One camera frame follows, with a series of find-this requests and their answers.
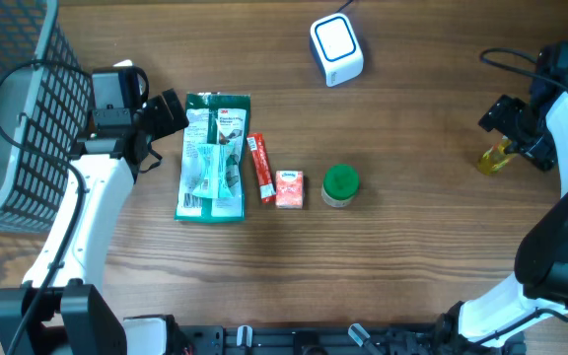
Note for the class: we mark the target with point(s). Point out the green white glove package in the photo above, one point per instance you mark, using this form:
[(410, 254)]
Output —
[(211, 188)]

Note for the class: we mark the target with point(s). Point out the yellow oil bottle silver cap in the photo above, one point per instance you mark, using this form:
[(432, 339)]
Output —
[(495, 158)]

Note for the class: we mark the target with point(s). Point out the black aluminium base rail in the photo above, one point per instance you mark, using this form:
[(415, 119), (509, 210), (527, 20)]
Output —
[(408, 339)]

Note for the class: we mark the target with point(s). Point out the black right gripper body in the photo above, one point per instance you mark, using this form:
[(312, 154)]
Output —
[(529, 136)]

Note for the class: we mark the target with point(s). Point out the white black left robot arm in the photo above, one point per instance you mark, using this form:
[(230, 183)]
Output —
[(59, 308)]

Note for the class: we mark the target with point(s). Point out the red tissue pack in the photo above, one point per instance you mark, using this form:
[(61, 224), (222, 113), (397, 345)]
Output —
[(289, 189)]

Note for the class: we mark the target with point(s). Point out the grey plastic mesh basket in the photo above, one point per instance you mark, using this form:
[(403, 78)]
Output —
[(43, 105)]

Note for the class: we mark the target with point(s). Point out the green lid glass jar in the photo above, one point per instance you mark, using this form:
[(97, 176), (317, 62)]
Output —
[(340, 185)]

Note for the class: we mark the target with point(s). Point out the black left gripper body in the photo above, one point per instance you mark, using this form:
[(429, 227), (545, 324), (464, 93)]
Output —
[(131, 115)]

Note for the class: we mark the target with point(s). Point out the white barcode scanner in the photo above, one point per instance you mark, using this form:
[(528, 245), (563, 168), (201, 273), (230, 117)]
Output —
[(336, 49)]

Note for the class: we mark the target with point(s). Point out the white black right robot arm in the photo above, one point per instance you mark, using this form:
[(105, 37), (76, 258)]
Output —
[(537, 289)]

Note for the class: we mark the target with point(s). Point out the red stick sachet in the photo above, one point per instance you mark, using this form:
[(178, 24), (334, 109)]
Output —
[(257, 148)]

